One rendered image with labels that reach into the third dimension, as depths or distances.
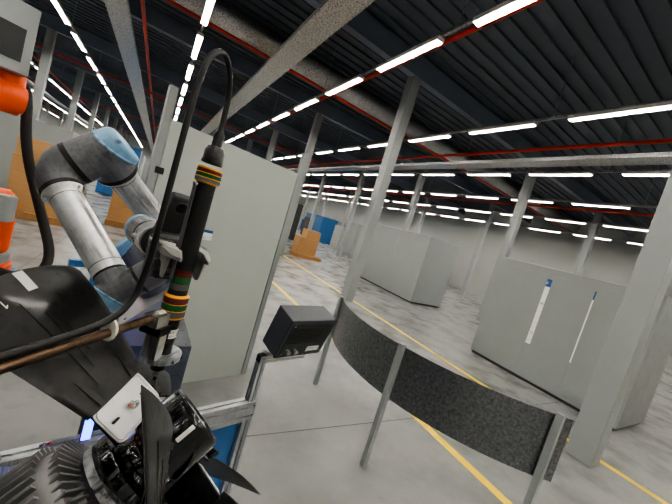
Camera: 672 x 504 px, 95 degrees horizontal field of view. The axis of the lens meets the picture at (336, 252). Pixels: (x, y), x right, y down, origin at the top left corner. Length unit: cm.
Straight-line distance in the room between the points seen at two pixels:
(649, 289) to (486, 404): 262
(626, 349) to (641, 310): 43
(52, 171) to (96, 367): 61
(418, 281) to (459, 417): 820
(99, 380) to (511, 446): 222
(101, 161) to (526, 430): 243
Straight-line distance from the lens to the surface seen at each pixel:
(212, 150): 60
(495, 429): 239
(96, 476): 64
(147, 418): 34
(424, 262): 1030
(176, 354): 69
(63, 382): 60
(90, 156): 108
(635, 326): 446
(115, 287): 90
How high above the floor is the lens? 162
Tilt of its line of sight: 4 degrees down
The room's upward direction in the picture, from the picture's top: 17 degrees clockwise
